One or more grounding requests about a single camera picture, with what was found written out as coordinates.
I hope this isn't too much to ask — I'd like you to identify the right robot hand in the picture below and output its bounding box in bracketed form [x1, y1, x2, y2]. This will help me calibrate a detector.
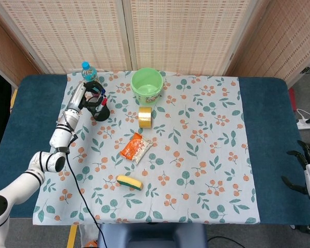
[281, 140, 310, 202]

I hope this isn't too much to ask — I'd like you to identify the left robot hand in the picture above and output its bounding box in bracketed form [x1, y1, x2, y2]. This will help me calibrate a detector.
[66, 81, 106, 114]

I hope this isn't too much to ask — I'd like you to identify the red marker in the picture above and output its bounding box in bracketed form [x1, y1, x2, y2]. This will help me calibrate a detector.
[96, 96, 109, 112]

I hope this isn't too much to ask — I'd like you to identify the black mesh pen holder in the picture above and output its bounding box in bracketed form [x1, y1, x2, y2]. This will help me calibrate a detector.
[87, 96, 111, 122]

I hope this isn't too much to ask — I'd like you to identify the plastic drink bottle blue cap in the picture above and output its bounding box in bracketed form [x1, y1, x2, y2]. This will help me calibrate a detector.
[81, 61, 99, 84]

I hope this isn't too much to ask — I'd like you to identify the green plastic bucket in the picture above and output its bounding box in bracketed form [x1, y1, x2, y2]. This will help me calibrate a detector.
[130, 67, 164, 105]

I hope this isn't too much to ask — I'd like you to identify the yellow tape roll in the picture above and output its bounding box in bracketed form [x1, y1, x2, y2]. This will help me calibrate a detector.
[138, 106, 153, 129]

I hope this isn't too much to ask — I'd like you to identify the orange white snack packet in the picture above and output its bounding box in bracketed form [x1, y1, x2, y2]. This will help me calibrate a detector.
[119, 132, 153, 165]

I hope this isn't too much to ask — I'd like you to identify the folding screen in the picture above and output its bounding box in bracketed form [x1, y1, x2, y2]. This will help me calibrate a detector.
[0, 0, 310, 86]

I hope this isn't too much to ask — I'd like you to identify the yellow green sponge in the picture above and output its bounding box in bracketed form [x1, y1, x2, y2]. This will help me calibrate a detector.
[116, 175, 144, 191]

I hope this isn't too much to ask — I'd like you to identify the floral tablecloth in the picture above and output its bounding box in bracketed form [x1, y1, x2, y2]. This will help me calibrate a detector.
[32, 70, 261, 225]

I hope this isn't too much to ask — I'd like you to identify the white power cable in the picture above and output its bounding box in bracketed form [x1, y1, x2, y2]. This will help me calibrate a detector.
[296, 108, 310, 122]

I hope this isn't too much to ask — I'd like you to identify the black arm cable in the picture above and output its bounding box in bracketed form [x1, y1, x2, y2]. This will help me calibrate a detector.
[55, 113, 106, 248]

